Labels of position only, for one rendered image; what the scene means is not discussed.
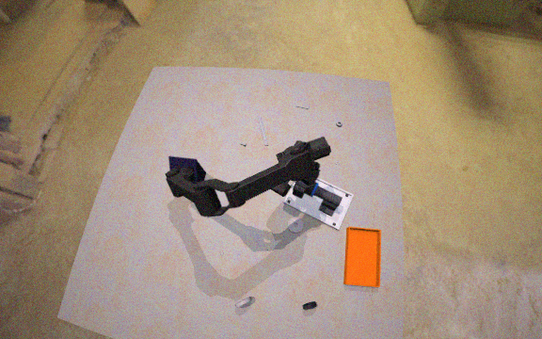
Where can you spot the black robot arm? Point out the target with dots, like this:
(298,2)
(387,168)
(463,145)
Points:
(296,163)

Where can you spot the orange rectangular tray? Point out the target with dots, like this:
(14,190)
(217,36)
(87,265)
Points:
(362,257)

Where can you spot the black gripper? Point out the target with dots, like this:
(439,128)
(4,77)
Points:
(283,188)

